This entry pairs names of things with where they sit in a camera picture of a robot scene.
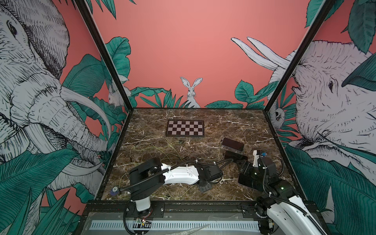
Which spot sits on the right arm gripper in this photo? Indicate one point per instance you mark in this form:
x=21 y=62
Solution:
x=246 y=172

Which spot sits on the dark chessboard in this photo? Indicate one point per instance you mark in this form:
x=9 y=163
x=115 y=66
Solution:
x=185 y=128

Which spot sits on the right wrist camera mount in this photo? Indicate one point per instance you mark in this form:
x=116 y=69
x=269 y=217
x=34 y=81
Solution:
x=257 y=154

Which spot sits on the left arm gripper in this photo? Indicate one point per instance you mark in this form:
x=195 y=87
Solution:
x=208 y=187

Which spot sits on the black smartphone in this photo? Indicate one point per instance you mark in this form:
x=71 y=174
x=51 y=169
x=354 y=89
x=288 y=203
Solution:
x=235 y=156

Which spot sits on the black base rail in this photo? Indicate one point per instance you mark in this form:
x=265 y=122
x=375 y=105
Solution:
x=160 y=208

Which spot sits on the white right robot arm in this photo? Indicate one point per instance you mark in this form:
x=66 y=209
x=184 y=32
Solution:
x=280 y=202

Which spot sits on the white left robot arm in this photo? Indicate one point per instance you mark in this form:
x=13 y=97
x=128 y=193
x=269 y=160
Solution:
x=149 y=176

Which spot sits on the blue smartphone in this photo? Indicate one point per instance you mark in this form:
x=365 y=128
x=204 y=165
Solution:
x=232 y=145

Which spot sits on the black corner frame post right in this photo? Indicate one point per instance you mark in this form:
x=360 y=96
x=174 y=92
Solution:
x=323 y=11

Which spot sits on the black corner frame post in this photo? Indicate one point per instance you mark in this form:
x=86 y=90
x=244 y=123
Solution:
x=87 y=18
x=323 y=11

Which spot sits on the white slotted cable duct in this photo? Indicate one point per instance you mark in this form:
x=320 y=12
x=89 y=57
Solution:
x=176 y=225

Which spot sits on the black corner frame post left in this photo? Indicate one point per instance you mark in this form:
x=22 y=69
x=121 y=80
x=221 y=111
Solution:
x=87 y=18

